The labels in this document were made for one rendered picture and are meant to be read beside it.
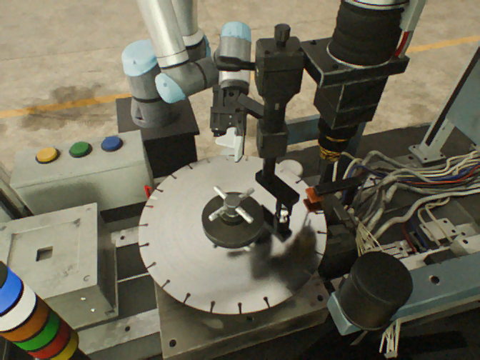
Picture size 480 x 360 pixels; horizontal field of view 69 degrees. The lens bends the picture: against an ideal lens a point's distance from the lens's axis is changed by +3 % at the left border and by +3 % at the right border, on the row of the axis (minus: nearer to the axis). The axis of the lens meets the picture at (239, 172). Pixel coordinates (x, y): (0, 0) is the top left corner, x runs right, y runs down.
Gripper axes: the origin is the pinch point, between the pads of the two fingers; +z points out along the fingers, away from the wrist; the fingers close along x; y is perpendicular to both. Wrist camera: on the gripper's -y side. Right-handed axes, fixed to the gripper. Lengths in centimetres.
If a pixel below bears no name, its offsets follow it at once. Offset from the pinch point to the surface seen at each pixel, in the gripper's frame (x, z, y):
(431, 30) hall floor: -221, -175, -162
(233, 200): 19.6, 9.0, 0.2
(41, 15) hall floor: -221, -191, 209
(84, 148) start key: 0.7, -4.1, 36.3
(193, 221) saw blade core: 15.6, 12.6, 7.5
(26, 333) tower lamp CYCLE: 39, 25, 20
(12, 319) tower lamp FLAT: 42, 23, 20
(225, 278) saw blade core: 21.1, 21.4, 1.0
